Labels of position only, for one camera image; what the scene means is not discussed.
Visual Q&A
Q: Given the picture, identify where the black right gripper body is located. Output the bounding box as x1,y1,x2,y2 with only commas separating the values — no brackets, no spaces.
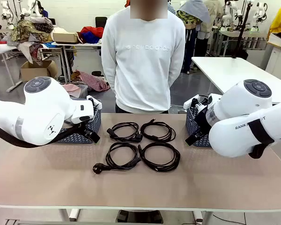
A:
192,108,216,142

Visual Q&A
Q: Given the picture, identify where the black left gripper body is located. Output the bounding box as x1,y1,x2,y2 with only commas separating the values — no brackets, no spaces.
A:
78,121,93,137

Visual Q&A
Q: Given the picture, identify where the thick black cable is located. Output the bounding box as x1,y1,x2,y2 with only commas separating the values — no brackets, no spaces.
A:
137,142,181,172

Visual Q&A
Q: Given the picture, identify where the black cable with round plug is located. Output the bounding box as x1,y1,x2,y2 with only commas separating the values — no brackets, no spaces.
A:
92,142,141,174

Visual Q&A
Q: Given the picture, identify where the thin black cable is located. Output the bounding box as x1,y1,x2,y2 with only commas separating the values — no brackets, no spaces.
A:
140,119,176,143

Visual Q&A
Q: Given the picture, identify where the blue plastic lattice basket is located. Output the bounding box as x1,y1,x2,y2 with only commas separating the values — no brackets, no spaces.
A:
55,109,102,145
185,107,213,148

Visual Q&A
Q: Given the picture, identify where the red plaid cloth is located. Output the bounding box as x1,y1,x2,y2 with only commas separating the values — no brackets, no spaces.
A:
71,70,111,92

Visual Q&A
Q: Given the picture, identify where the white background table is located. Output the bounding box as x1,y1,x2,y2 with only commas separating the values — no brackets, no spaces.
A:
191,56,281,105

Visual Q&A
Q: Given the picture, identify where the person in grey hood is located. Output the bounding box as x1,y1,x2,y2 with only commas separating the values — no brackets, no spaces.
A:
177,0,210,75

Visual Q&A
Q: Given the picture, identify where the open brown cardboard box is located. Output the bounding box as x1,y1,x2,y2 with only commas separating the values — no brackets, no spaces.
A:
20,60,59,82

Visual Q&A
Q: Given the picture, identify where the white table leg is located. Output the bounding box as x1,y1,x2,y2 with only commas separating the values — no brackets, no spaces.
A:
193,210,213,225
58,208,80,222

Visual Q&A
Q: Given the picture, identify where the person in white sweatshirt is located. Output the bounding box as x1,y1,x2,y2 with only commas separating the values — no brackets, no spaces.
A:
101,0,186,114

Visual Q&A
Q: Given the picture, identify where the long white clothes table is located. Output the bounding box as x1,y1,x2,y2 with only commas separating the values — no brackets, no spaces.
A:
50,41,103,83

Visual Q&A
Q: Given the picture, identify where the blue cloth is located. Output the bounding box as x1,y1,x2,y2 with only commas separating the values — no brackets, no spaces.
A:
81,32,101,44

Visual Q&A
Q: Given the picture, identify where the closed tan cardboard box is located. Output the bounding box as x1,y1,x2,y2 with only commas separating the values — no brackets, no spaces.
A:
52,31,79,44

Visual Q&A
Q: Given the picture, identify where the black tripod stand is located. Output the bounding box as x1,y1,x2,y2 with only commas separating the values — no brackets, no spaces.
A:
231,0,252,59

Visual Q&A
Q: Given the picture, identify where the black office chair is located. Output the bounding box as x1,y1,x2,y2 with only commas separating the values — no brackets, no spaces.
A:
95,16,108,30

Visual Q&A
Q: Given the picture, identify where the white open box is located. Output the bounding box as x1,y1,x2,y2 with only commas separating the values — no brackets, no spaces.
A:
268,32,281,49

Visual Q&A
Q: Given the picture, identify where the pile of patterned clothes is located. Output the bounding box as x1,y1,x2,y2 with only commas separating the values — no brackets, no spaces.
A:
10,17,55,65

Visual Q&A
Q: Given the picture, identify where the white padded board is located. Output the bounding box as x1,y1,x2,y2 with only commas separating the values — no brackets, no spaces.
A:
0,43,23,54

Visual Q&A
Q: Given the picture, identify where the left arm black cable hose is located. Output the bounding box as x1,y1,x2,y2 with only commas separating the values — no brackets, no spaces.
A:
0,121,85,149

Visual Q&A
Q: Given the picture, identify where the coiled black power cable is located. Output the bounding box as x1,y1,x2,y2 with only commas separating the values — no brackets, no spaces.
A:
107,121,143,143

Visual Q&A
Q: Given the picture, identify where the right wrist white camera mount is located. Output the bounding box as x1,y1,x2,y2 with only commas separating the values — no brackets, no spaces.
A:
184,93,214,111

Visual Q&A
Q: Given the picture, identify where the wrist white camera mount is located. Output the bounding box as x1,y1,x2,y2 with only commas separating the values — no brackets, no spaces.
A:
184,93,214,111
85,95,103,111

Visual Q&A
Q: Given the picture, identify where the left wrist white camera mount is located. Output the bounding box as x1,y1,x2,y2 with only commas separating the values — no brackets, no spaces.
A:
85,95,103,111

